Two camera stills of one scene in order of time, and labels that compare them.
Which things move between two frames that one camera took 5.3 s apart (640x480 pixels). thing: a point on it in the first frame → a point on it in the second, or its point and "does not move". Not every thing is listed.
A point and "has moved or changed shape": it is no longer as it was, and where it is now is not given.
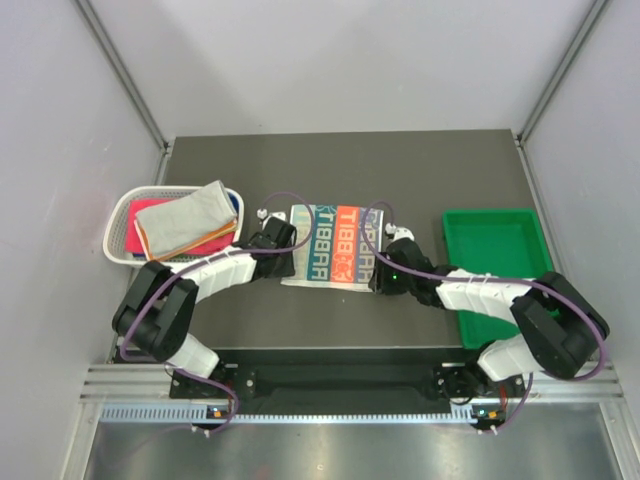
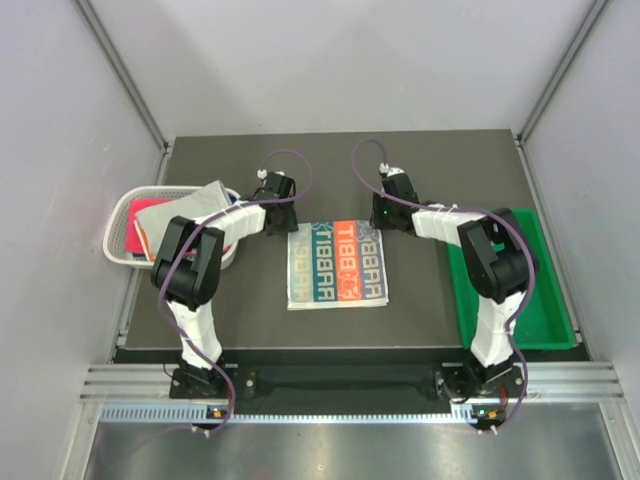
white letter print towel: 335,246 has moved or changed shape
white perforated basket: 115,243 does not move
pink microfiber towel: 133,242 does not move
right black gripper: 380,284 → 376,219
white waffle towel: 185,218 does not move
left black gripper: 287,269 → 289,225
